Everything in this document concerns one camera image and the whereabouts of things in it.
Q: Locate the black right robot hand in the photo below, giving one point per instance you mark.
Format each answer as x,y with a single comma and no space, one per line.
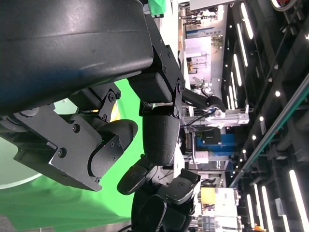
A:
157,205

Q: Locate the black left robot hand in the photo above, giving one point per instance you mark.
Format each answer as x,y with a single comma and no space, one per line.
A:
72,48

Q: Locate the grey-green bowl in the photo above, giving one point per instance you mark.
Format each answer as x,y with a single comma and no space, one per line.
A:
14,169

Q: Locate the black background robot arm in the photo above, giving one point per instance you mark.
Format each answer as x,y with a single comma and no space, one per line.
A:
205,99

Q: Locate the green tablecloth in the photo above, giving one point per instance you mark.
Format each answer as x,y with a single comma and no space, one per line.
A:
72,205

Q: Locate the blue cabinet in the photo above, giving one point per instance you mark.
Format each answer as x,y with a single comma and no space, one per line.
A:
217,141

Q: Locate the green printed cloth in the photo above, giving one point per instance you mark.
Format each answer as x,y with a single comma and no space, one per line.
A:
157,7

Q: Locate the silver aluminium rail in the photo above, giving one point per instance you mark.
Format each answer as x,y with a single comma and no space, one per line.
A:
231,118

